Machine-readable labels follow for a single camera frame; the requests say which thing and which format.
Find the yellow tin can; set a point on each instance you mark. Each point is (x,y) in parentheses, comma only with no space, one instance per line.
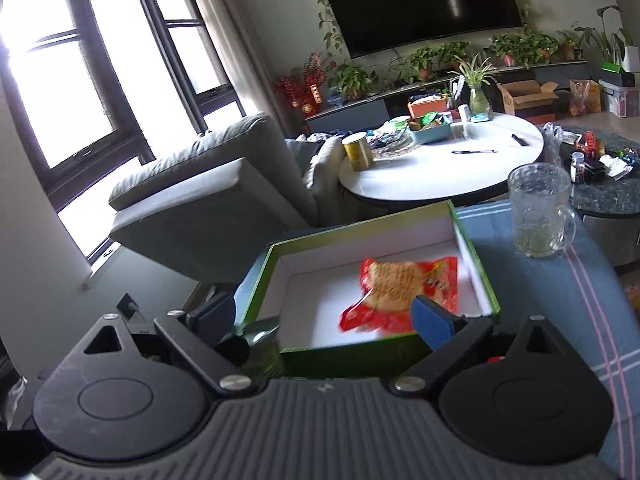
(357,152)

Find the crumpled clear plastic bag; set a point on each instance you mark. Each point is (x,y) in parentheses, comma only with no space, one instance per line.
(555,142)

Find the blue plastic basket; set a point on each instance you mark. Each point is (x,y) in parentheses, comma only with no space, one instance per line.
(430,134)

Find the orange box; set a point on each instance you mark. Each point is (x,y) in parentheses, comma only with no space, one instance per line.
(425,106)

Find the grey sofa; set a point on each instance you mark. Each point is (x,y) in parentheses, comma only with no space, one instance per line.
(200,185)

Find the long grey television cabinet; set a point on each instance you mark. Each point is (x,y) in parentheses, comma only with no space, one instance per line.
(350,110)

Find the white round table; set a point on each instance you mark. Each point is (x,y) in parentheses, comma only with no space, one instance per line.
(450,175)

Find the dark framed window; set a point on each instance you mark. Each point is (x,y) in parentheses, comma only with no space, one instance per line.
(100,60)

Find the black and green box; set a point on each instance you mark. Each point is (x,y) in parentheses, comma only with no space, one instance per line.
(617,77)

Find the clear plastic storage bin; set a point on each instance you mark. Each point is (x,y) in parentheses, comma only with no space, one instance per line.
(622,102)

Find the red flower decoration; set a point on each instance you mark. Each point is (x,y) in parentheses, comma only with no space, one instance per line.
(300,85)

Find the black wall television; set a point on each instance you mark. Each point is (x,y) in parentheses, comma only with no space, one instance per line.
(425,0)

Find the small white bottle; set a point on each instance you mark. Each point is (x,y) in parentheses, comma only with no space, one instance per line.
(463,113)

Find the blue plaid tablecloth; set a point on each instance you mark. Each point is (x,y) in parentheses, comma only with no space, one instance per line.
(550,300)

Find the red cake snack packet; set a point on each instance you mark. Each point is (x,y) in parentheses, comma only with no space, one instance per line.
(390,285)

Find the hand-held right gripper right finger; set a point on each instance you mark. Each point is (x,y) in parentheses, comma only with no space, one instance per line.
(435,327)

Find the green cardboard box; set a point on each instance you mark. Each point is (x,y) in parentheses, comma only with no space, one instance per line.
(320,300)

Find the dark marble coffee table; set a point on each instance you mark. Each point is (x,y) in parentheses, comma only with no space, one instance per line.
(605,195)

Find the light curtain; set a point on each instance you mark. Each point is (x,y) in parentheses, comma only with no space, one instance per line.
(235,35)

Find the clear glass mug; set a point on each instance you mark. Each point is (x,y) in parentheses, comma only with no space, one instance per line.
(537,210)

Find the black pen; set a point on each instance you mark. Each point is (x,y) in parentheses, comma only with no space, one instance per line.
(475,151)

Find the spider plant in glass vase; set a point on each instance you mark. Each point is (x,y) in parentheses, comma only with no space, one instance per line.
(479,100)

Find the open brown cardboard box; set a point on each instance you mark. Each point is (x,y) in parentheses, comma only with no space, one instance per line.
(525,102)

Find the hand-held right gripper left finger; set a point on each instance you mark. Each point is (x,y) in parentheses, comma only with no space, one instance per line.
(212,317)

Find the black remote control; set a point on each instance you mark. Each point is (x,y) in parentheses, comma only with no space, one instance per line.
(520,140)

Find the tall plant in white pot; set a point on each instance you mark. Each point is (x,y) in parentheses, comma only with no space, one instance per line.
(631,57)

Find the potted green plant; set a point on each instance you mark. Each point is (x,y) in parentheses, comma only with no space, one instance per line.
(352,80)
(569,45)
(507,47)
(454,55)
(544,45)
(424,62)

